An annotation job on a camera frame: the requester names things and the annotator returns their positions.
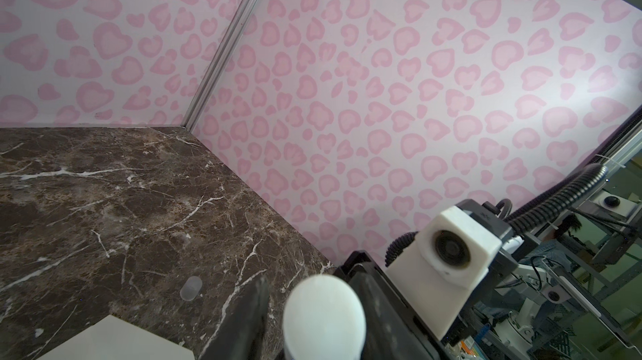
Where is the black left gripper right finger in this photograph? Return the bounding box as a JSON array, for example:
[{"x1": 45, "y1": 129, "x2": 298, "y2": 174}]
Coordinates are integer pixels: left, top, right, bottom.
[{"x1": 350, "y1": 272, "x2": 446, "y2": 359}]

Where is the translucent glue stick cap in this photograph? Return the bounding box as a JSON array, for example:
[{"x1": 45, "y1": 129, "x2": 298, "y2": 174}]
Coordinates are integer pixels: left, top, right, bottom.
[{"x1": 180, "y1": 276, "x2": 203, "y2": 301}]

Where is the white glue stick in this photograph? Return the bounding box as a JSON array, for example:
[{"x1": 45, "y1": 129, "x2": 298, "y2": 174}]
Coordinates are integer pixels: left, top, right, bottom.
[{"x1": 282, "y1": 275, "x2": 366, "y2": 359}]

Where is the aluminium corner frame post right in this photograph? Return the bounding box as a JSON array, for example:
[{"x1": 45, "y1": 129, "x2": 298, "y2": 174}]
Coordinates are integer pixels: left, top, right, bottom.
[{"x1": 182, "y1": 0, "x2": 259, "y2": 132}]

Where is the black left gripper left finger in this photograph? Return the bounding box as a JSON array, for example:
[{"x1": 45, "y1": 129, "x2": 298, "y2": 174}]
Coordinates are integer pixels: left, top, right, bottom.
[{"x1": 200, "y1": 276, "x2": 269, "y2": 359}]

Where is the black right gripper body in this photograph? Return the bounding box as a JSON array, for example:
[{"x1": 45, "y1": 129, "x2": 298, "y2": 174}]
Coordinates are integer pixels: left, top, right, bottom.
[{"x1": 333, "y1": 251, "x2": 387, "y2": 280}]

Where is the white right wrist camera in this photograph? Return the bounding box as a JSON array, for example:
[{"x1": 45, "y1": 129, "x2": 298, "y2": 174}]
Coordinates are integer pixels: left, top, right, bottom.
[{"x1": 386, "y1": 206, "x2": 502, "y2": 339}]

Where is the cream white envelope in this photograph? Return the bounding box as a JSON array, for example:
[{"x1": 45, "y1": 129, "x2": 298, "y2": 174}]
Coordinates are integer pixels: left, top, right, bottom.
[{"x1": 39, "y1": 316, "x2": 195, "y2": 360}]

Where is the black right corrugated cable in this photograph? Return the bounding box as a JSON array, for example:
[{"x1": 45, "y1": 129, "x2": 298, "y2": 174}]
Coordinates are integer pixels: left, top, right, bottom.
[{"x1": 385, "y1": 163, "x2": 610, "y2": 268}]

